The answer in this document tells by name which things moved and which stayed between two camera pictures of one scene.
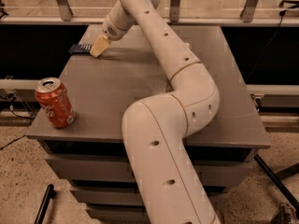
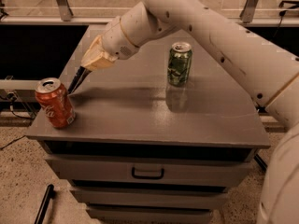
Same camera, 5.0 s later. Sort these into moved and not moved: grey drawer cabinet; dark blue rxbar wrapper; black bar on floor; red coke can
Moved: dark blue rxbar wrapper
Not moved: red coke can; grey drawer cabinet; black bar on floor
